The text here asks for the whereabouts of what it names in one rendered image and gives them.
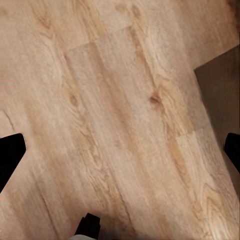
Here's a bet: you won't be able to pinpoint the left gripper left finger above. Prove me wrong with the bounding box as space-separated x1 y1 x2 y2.
0 133 26 193

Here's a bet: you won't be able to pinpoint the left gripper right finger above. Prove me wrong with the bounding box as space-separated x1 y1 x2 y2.
224 133 240 168

